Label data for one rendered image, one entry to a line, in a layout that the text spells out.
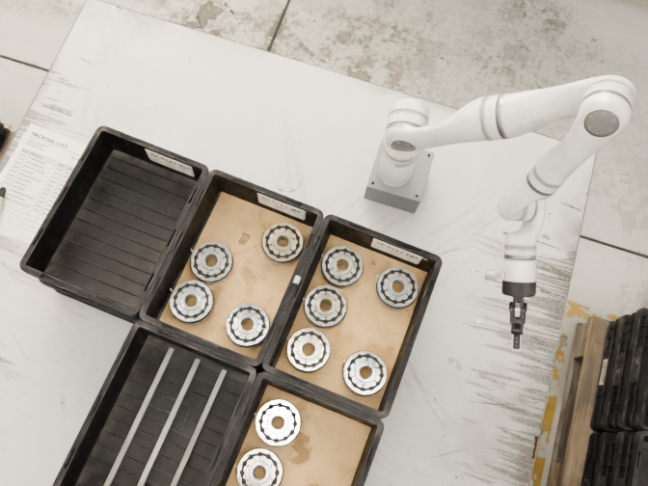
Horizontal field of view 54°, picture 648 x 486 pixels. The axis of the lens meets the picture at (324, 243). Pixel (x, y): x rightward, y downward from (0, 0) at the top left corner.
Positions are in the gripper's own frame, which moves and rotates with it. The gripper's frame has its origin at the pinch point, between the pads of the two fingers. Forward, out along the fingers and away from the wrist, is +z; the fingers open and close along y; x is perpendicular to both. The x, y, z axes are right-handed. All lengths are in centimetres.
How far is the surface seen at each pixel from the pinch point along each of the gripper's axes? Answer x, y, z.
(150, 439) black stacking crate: 78, -29, 23
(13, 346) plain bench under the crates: 122, -24, 7
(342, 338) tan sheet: 39.9, -5.7, 1.6
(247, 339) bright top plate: 60, -16, 1
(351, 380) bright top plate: 36.0, -11.1, 9.8
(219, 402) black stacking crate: 65, -21, 15
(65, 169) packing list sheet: 121, -4, -39
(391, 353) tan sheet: 28.4, -2.7, 4.7
